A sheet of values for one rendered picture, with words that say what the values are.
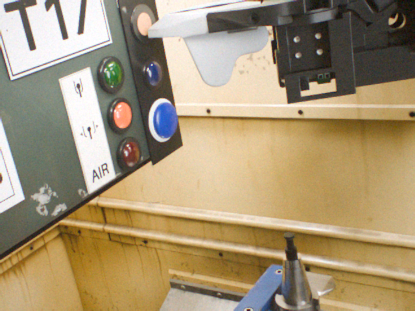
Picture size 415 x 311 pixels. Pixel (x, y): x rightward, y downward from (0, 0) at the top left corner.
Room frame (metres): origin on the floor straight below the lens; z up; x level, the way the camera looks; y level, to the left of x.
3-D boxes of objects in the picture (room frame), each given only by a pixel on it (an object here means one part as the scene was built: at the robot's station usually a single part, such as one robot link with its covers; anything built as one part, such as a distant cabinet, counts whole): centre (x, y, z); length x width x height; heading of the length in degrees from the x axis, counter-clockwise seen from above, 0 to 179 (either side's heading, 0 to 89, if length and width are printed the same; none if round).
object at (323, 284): (0.80, -0.12, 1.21); 0.07 x 0.05 x 0.01; 55
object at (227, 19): (0.46, -0.06, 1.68); 0.09 x 0.05 x 0.02; 85
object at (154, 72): (0.49, 0.03, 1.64); 0.02 x 0.01 x 0.02; 145
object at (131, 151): (0.45, 0.06, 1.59); 0.02 x 0.01 x 0.02; 145
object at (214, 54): (0.47, -0.02, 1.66); 0.09 x 0.03 x 0.06; 85
